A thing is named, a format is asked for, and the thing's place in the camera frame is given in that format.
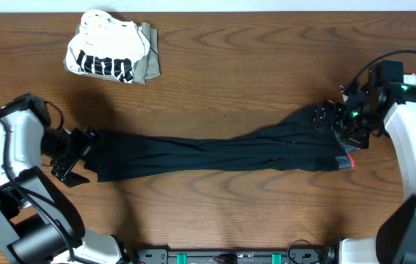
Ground black pants with red waistband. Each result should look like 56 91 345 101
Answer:
84 105 358 182

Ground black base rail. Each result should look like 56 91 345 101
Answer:
132 239 339 264

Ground white shirt with black print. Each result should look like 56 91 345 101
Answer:
64 10 150 83

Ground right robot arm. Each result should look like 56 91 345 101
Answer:
311 60 416 263

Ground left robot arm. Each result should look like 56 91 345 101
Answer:
0 94 133 263

